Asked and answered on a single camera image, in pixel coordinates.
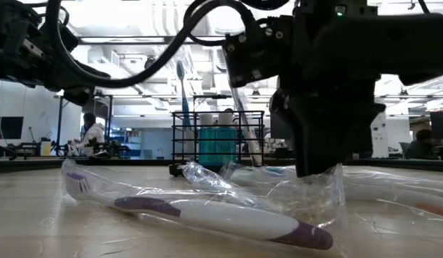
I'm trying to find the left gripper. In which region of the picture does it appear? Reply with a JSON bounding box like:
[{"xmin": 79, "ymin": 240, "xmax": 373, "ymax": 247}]
[{"xmin": 0, "ymin": 0, "xmax": 111, "ymax": 106}]

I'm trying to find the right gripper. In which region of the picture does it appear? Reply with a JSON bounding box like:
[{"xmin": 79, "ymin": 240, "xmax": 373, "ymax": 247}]
[{"xmin": 271, "ymin": 0, "xmax": 386, "ymax": 177}]

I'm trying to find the blue white bagged toothbrush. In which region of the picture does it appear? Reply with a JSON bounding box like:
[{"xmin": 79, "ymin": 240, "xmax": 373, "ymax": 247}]
[
  {"xmin": 264, "ymin": 165, "xmax": 297, "ymax": 180},
  {"xmin": 175, "ymin": 59, "xmax": 194, "ymax": 166},
  {"xmin": 181, "ymin": 161, "xmax": 276, "ymax": 212}
]

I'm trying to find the grey white bagged toothbrush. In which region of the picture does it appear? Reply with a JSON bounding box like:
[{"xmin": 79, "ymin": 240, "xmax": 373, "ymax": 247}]
[{"xmin": 335, "ymin": 168, "xmax": 443, "ymax": 196}]

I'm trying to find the blue mouthwash bottle white cap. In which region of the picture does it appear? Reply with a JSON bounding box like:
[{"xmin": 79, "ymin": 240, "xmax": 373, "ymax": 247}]
[
  {"xmin": 199, "ymin": 113, "xmax": 218, "ymax": 166},
  {"xmin": 216, "ymin": 113, "xmax": 238, "ymax": 166}
]

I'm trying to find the purple white bagged toothbrush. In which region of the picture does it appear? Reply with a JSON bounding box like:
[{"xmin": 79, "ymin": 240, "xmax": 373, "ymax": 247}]
[{"xmin": 60, "ymin": 158, "xmax": 346, "ymax": 252}]

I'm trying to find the orange white bagged toothbrush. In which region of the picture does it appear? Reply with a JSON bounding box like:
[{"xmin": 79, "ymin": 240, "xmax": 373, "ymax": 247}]
[{"xmin": 345, "ymin": 186, "xmax": 443, "ymax": 219}]

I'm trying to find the white square column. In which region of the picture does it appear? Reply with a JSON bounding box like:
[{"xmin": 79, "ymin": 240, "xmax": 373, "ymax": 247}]
[{"xmin": 371, "ymin": 102, "xmax": 389, "ymax": 159}]

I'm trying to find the white LED light strip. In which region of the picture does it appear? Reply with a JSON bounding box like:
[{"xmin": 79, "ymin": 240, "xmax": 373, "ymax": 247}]
[{"xmin": 80, "ymin": 37, "xmax": 168, "ymax": 43}]

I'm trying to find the black overhead crossbar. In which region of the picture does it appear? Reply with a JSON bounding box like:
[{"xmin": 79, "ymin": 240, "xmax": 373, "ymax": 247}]
[{"xmin": 76, "ymin": 34, "xmax": 226, "ymax": 46}]

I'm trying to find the black computer monitor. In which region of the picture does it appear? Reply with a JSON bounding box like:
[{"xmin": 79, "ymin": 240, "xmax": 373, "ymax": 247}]
[
  {"xmin": 429, "ymin": 110, "xmax": 443, "ymax": 146},
  {"xmin": 0, "ymin": 116, "xmax": 24, "ymax": 140}
]

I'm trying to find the blue storage shelf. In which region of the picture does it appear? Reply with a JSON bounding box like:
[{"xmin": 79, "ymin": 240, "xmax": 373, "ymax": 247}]
[{"xmin": 112, "ymin": 128, "xmax": 143, "ymax": 159}]

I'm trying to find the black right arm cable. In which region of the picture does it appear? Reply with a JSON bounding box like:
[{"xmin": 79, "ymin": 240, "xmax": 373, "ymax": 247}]
[{"xmin": 44, "ymin": 0, "xmax": 265, "ymax": 90}]

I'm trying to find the black metal frame stand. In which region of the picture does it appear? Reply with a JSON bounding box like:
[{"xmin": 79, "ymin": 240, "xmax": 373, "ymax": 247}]
[{"xmin": 54, "ymin": 93, "xmax": 115, "ymax": 157}]

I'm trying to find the white rectangular air duct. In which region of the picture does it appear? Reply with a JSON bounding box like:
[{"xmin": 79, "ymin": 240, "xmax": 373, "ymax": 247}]
[{"xmin": 87, "ymin": 48, "xmax": 169, "ymax": 110}]

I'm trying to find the black table edge frame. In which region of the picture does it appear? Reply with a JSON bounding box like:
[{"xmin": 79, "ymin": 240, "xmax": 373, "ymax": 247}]
[{"xmin": 0, "ymin": 156, "xmax": 443, "ymax": 173}]

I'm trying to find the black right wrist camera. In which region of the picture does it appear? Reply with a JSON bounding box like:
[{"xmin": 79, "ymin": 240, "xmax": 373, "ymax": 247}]
[{"xmin": 223, "ymin": 16, "xmax": 296, "ymax": 89}]

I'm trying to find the black wire caddy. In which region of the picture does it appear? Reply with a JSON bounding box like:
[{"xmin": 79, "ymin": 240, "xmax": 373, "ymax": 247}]
[{"xmin": 169, "ymin": 110, "xmax": 266, "ymax": 177}]

